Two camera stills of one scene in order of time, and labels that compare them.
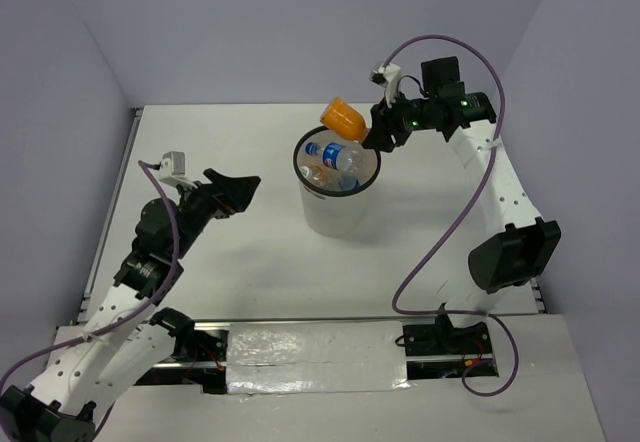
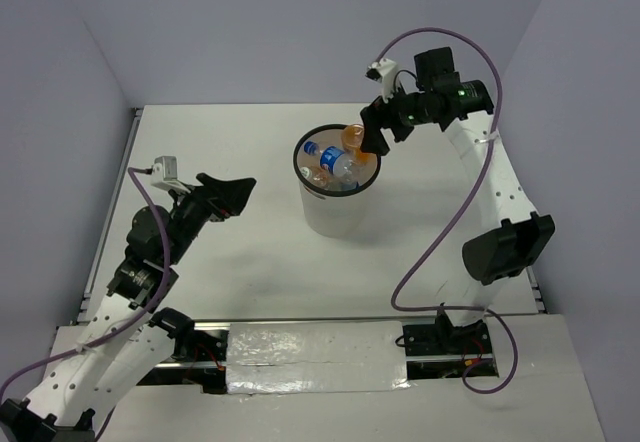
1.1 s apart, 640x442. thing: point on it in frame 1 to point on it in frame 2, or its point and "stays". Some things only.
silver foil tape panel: (315, 356) stays
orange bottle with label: (344, 119) to (352, 136)
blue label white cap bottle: (348, 182) stays
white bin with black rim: (333, 174) stays
